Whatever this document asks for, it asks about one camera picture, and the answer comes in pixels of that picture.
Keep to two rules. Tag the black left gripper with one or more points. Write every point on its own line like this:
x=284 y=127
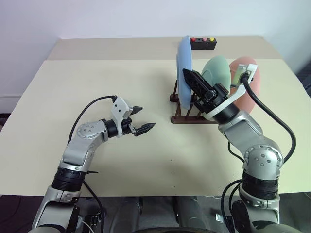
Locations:
x=126 y=128

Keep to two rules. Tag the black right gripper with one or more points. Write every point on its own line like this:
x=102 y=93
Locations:
x=213 y=98

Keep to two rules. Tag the blue plate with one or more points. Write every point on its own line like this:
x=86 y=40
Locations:
x=184 y=60

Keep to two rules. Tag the green plate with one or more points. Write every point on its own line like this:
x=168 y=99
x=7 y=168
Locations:
x=217 y=69

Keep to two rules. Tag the pink red plate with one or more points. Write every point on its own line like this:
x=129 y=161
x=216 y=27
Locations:
x=253 y=89

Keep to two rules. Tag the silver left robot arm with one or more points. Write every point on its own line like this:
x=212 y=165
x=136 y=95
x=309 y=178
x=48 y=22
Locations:
x=75 y=150

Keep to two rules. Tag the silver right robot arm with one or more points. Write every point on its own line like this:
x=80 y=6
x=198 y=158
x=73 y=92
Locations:
x=245 y=136

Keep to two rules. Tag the dark wooden dish rack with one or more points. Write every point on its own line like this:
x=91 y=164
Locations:
x=189 y=119

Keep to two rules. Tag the black button box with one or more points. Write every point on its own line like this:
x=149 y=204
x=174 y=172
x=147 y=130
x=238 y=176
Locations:
x=204 y=45

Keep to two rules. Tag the black clip connector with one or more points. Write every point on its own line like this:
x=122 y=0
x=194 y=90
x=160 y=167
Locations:
x=93 y=221

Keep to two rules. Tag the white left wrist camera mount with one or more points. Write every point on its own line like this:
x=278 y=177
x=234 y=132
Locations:
x=119 y=109

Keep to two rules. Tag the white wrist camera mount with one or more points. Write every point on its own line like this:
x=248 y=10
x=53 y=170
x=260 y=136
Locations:
x=119 y=109
x=236 y=94

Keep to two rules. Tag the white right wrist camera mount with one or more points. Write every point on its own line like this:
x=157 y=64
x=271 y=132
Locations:
x=236 y=94

